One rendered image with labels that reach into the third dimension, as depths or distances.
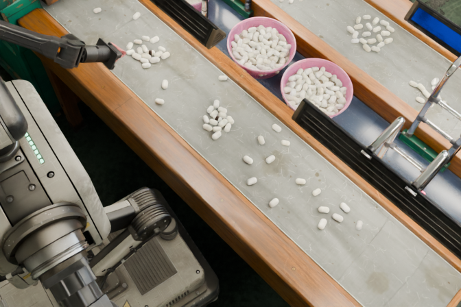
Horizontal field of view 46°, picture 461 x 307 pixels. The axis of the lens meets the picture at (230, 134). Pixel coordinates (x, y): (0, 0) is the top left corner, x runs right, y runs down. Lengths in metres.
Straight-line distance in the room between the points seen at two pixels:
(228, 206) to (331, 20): 0.92
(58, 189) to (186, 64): 1.11
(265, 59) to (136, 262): 0.89
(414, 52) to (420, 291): 0.94
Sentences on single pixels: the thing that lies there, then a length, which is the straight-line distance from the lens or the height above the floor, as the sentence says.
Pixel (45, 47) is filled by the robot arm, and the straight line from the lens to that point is 1.80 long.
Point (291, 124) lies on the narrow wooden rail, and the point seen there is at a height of 0.76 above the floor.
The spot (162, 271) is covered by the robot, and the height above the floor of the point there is 0.48.
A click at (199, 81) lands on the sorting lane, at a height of 0.74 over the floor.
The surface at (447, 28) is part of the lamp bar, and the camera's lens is 1.90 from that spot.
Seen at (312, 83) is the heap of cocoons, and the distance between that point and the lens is 2.09.
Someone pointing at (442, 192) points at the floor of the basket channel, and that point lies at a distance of 2.07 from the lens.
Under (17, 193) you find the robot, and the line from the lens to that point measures 1.11.
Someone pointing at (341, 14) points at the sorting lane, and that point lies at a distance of 2.32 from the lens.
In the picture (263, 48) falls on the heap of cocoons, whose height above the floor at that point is 0.74.
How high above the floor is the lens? 2.42
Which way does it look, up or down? 60 degrees down
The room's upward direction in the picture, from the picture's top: 4 degrees clockwise
